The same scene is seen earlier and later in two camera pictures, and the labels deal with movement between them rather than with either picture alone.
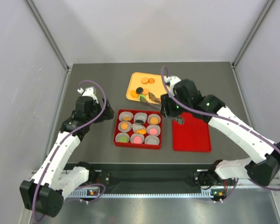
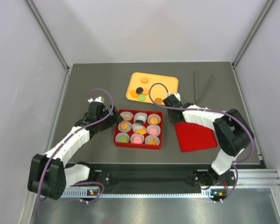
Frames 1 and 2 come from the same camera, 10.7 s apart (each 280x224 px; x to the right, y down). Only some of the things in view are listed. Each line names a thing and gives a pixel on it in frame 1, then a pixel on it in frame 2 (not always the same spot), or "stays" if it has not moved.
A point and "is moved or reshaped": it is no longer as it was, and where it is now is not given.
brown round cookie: (151, 80) -> (152, 142)
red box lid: (193, 136) is moved or reshaped
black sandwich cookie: (139, 122) stays
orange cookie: (124, 126) stays
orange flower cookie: (127, 118) stays
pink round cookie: (137, 140) stays
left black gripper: (107, 113) -> (115, 118)
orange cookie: (141, 131) stays
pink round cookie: (153, 131) stays
